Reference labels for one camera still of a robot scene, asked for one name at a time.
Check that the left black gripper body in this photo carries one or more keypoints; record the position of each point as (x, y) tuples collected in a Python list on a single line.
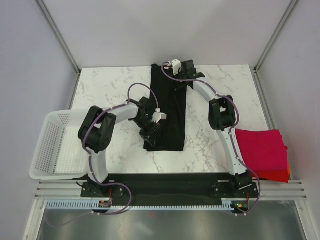
[(147, 126)]

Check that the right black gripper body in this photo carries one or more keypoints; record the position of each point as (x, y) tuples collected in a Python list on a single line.
[(180, 75)]

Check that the black t shirt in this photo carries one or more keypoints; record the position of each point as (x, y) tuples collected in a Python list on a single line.
[(171, 96)]

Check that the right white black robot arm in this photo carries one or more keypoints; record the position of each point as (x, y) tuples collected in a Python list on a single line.
[(223, 117)]

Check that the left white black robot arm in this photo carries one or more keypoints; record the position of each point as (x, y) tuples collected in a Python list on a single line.
[(97, 130)]

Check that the white plastic basket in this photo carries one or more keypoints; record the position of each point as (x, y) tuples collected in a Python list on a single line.
[(59, 154)]

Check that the magenta folded t shirt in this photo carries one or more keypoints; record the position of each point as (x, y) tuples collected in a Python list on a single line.
[(263, 150)]

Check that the orange folded t shirt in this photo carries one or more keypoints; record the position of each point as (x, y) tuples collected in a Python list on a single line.
[(288, 169)]

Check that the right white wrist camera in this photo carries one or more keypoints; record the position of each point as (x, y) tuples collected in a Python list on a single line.
[(176, 66)]

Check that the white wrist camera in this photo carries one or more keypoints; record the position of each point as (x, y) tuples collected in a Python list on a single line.
[(158, 116), (176, 66)]

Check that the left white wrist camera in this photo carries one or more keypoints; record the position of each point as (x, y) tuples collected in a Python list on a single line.
[(158, 116)]

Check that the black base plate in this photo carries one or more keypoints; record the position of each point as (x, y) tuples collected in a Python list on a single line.
[(167, 188)]

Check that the aluminium rail profile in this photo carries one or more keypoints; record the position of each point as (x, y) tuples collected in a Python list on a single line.
[(270, 190)]

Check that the white slotted cable duct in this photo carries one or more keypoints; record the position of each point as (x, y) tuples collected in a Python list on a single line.
[(99, 205)]

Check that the right aluminium frame post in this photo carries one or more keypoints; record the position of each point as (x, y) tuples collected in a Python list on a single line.
[(276, 33)]

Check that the aluminium frame post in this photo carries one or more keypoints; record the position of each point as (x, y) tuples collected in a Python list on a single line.
[(57, 34), (276, 33)]

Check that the left aluminium frame post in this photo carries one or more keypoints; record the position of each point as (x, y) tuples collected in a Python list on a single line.
[(57, 34)]

